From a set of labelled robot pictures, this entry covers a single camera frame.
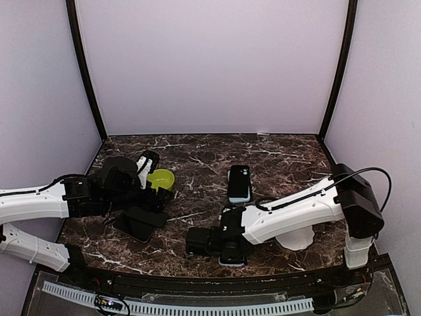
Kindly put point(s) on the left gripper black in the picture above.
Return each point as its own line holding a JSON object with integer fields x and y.
{"x": 159, "y": 203}

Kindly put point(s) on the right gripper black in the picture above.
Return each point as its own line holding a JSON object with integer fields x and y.
{"x": 246, "y": 253}

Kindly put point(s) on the lavender phone case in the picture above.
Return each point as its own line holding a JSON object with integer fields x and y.
{"x": 235, "y": 263}

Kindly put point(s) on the dark screen phone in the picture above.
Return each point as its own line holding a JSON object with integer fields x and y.
{"x": 135, "y": 229}

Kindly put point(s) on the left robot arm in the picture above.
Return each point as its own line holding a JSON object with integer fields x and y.
{"x": 121, "y": 184}

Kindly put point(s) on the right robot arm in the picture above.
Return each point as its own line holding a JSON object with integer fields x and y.
{"x": 343, "y": 195}

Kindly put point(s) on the black phone case left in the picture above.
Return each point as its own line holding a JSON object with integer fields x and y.
{"x": 156, "y": 220}

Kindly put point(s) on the black phone case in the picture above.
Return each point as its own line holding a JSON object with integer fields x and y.
{"x": 156, "y": 220}
{"x": 239, "y": 180}

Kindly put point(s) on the light blue phone case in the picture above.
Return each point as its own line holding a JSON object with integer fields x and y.
{"x": 246, "y": 199}

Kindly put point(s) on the black phone case centre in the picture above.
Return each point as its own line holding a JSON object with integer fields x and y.
{"x": 239, "y": 180}

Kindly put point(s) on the green bowl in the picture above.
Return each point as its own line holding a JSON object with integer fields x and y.
{"x": 161, "y": 178}

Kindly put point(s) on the white scalloped dish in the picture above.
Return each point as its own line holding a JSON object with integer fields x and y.
{"x": 296, "y": 240}

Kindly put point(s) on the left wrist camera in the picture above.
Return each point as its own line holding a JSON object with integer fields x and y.
{"x": 146, "y": 165}

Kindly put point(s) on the black front rail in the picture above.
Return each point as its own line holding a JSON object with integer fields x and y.
{"x": 310, "y": 283}

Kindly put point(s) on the white cable duct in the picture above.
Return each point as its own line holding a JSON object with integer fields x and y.
{"x": 160, "y": 304}

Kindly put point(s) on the left black frame post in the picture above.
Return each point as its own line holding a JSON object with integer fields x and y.
{"x": 83, "y": 68}

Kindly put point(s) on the black frame post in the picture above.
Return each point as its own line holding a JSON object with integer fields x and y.
{"x": 83, "y": 68}
{"x": 340, "y": 69}

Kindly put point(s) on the right black frame post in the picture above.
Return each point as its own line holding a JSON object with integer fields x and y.
{"x": 340, "y": 69}

